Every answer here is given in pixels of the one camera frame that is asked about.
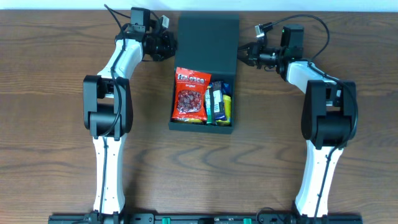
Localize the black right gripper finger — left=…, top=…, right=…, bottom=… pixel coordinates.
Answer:
left=238, top=43, right=253, bottom=53
left=238, top=54, right=255, bottom=67

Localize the blue snack bar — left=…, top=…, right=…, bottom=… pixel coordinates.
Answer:
left=208, top=81, right=231, bottom=96

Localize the purple chocolate bar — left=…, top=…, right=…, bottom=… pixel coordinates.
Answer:
left=212, top=81, right=226, bottom=121

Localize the yellow plastic bottle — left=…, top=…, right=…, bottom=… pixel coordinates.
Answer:
left=216, top=95, right=231, bottom=126

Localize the green chocolate bar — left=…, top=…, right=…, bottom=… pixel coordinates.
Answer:
left=205, top=85, right=215, bottom=125

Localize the dark green box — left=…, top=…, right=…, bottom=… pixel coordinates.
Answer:
left=168, top=12, right=241, bottom=135

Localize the red candy bag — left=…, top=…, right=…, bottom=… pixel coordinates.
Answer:
left=172, top=67, right=211, bottom=121

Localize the yellow candy bag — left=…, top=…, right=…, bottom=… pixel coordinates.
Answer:
left=176, top=89, right=207, bottom=123

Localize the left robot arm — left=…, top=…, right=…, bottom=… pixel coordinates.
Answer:
left=83, top=7, right=177, bottom=223

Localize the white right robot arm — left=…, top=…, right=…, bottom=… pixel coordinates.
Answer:
left=238, top=23, right=359, bottom=223

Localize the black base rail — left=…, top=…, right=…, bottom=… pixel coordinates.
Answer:
left=47, top=212, right=363, bottom=224

